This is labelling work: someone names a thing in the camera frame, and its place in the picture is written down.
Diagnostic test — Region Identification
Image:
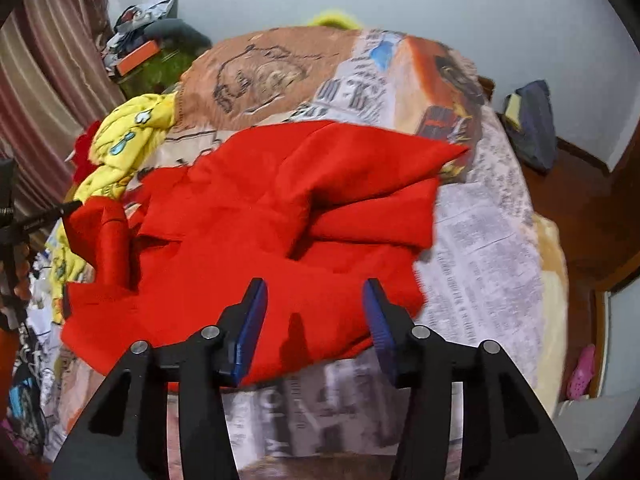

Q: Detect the pile of clothes and papers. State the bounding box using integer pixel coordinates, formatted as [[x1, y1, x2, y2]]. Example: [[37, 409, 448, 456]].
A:
[[102, 0, 181, 69]]

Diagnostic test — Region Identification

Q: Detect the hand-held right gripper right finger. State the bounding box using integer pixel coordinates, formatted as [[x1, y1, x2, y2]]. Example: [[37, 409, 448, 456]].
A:
[[362, 278, 581, 480]]

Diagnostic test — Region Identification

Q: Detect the yellow plush object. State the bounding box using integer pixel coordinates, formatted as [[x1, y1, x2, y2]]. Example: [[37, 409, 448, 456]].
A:
[[304, 8, 362, 31]]

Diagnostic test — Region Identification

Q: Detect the person's left hand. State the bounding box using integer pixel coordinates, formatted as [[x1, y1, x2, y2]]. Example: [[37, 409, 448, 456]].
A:
[[13, 259, 33, 302]]

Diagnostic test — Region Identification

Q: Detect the grey pillow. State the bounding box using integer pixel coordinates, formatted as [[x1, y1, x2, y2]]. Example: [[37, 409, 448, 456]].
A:
[[145, 17, 214, 57]]

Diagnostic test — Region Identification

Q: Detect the red fuzzy cloth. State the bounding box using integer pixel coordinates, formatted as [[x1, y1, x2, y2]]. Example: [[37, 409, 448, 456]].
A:
[[69, 120, 104, 182]]

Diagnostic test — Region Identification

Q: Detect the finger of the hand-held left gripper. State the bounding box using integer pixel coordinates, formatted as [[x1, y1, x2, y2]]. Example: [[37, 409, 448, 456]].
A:
[[11, 199, 82, 235]]

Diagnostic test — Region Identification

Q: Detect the green patterned cloth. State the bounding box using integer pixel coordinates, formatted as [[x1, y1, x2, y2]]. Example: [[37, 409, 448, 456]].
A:
[[120, 50, 202, 102]]

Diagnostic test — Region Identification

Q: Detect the striped brown curtain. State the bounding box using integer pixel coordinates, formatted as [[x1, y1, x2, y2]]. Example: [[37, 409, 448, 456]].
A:
[[0, 0, 127, 242]]

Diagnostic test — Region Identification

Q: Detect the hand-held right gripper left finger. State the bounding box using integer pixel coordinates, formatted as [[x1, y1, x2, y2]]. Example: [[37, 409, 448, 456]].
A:
[[50, 277, 270, 480]]

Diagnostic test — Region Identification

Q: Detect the grey cloth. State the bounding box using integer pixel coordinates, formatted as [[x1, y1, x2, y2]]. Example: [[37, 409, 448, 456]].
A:
[[554, 392, 627, 480]]

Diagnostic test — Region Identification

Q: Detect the dark blue bag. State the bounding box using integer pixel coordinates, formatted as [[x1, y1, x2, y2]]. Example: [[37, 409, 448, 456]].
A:
[[502, 79, 557, 174]]

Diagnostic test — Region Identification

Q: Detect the cream fleece blanket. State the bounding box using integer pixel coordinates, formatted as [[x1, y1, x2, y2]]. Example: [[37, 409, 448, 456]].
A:
[[529, 212, 569, 417]]

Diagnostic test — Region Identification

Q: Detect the yellow printed garment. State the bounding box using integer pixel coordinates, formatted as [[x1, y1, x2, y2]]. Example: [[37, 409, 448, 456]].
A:
[[45, 92, 179, 327]]

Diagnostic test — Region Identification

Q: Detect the red zip jacket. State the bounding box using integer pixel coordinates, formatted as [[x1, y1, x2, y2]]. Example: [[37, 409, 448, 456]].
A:
[[60, 120, 474, 392]]

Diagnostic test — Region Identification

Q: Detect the white printed cloth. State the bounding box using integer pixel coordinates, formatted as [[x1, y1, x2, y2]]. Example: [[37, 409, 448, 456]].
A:
[[0, 305, 67, 463]]

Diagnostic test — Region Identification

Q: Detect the orange box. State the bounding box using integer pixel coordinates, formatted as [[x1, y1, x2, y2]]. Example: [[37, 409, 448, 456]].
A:
[[115, 39, 161, 77]]

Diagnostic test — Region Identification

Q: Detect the pink clog shoe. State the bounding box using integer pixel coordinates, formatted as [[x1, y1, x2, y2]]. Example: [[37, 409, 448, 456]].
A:
[[566, 343, 597, 401]]

